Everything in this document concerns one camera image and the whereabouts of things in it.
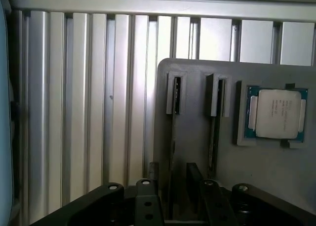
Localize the dark RAM stick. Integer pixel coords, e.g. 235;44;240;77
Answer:
168;77;182;180
208;79;224;175

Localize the grey plastic parts rack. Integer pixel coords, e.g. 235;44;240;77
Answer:
152;57;316;226

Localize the silver CPU on green board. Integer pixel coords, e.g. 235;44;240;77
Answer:
243;86;310;140

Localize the blue-grey PC case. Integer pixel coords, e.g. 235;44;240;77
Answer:
0;0;22;226

